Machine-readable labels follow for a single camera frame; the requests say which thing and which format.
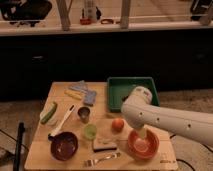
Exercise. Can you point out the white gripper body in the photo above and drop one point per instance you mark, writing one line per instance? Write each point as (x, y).
(142, 133)

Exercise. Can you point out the orange apple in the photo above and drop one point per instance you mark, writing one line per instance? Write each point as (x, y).
(118, 124)

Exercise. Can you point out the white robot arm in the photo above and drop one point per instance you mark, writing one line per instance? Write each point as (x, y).
(138, 111)

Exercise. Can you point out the green plastic cup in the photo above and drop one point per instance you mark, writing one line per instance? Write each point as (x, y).
(90, 131)

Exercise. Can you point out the small metal cup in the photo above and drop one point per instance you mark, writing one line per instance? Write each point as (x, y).
(84, 114)

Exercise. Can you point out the orange bowl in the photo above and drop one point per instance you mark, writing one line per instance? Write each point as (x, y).
(143, 148)

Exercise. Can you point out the dark grapes bunch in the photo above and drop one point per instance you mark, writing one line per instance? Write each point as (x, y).
(125, 98)

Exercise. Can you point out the wooden block with black edge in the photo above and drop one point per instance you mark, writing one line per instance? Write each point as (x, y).
(103, 144)

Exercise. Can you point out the green plastic tray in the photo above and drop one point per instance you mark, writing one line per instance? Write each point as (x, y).
(118, 88)

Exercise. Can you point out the silver fork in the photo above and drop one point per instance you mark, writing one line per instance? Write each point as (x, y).
(93, 162)

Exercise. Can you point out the blue sponge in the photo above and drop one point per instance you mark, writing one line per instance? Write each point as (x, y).
(90, 97)

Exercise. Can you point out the grey blue cloth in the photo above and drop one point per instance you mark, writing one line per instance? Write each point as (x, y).
(79, 86)

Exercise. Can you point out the dark purple bowl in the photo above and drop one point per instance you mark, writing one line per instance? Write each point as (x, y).
(63, 145)

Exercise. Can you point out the green cucumber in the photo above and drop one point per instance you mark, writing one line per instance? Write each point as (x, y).
(47, 114)

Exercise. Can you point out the white bottle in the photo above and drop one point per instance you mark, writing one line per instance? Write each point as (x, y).
(90, 10)

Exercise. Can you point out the black pole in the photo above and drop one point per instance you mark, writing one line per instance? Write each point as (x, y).
(17, 158)

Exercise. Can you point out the black office chair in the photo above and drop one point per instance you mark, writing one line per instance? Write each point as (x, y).
(29, 12)

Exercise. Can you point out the white handled spatula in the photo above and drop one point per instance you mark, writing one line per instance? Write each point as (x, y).
(56, 130)

